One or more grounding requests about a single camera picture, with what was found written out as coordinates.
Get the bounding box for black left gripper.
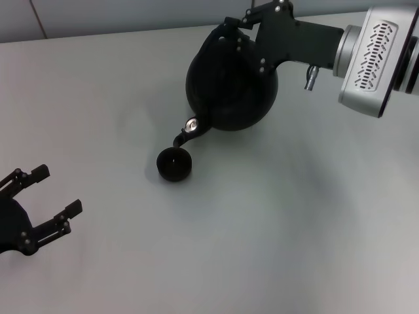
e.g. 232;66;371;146
0;164;84;256

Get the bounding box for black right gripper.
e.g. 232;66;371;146
223;0;345;77

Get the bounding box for black round teapot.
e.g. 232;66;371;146
172;24;280;148

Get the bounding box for small black teacup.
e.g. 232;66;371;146
156;147;193;182

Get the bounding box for right wrist plug with cable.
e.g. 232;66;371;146
304;64;321;90

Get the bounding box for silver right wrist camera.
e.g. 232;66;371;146
338;5;419;119

